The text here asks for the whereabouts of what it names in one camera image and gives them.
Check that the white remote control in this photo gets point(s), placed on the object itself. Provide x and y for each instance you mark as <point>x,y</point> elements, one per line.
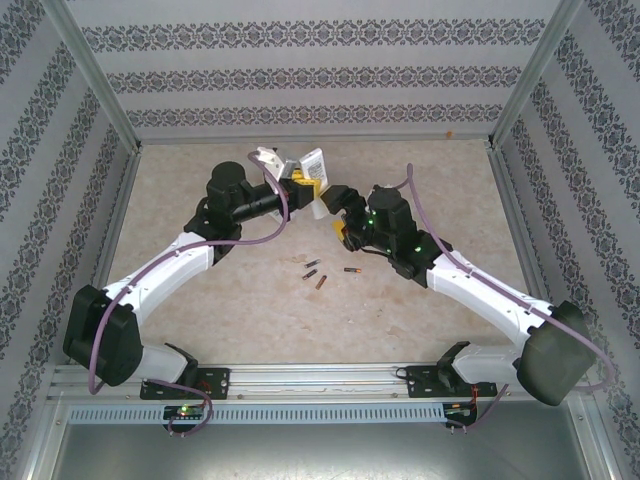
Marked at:
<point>314,165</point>

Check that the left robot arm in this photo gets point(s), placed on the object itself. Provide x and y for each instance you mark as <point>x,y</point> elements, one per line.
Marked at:
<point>160,270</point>

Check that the right controller board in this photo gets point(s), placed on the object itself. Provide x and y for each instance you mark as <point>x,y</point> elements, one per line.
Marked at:
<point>460,409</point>

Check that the controller board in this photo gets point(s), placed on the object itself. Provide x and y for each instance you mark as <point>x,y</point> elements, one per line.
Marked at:
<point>185,412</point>
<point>460,409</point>

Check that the left controller board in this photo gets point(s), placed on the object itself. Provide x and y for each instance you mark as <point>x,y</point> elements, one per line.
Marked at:
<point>185,412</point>

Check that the grey metal sheet panel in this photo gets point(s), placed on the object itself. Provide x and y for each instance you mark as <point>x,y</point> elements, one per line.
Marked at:
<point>320,455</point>

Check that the aluminium rail along patterned wall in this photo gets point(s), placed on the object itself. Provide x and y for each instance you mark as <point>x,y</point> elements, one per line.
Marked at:
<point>350,138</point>

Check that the left aluminium side rail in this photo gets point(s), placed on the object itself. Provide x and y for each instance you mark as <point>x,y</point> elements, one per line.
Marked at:
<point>120,220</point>

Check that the aluminium side rail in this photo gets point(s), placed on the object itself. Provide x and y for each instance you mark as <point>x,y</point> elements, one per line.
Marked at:
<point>120,220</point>
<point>518,225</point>

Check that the right aluminium side rail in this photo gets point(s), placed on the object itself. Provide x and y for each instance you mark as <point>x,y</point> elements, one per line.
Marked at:
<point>518,225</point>

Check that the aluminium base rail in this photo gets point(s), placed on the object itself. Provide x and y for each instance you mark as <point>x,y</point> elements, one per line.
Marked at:
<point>320,380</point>

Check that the left aluminium frame post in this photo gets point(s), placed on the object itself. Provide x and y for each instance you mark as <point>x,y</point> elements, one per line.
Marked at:
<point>96,75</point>

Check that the aluminium frame post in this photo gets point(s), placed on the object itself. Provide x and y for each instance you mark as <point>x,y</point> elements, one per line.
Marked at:
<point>531,75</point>
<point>96,75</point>

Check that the right aluminium frame post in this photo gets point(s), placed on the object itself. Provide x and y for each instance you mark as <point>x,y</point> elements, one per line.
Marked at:
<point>531,75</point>

